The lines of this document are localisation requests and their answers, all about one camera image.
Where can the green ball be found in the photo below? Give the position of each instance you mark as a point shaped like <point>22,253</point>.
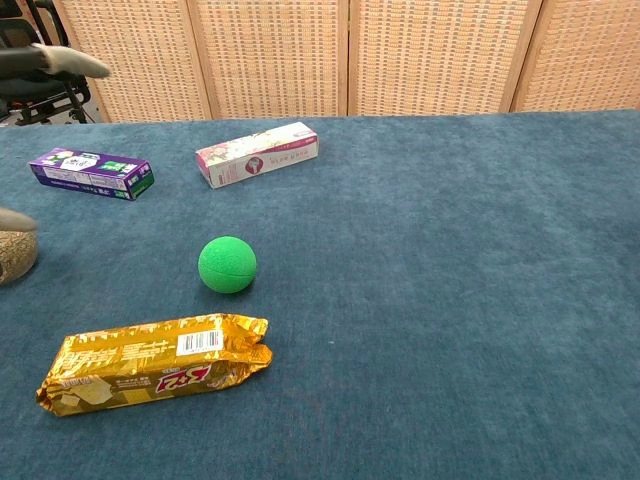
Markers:
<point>227,265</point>

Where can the round jar with black lid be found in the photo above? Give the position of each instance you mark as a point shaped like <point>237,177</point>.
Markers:
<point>15,257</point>

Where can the floral pink toothpaste box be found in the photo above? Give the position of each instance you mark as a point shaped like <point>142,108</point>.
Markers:
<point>257,152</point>

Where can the blue felt table cover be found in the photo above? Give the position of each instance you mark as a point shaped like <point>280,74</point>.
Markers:
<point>425,300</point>

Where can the woven folding screen panel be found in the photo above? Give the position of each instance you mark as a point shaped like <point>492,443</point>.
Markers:
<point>140,60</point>
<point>270,55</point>
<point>585,55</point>
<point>435,55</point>

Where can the gold foil biscuit pack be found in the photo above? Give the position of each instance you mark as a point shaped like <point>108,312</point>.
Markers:
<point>150,365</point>

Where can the purple toothpaste box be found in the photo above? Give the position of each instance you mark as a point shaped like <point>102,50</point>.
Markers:
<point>90,172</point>

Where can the black office chair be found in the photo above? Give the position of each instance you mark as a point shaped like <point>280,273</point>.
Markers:
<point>30,90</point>

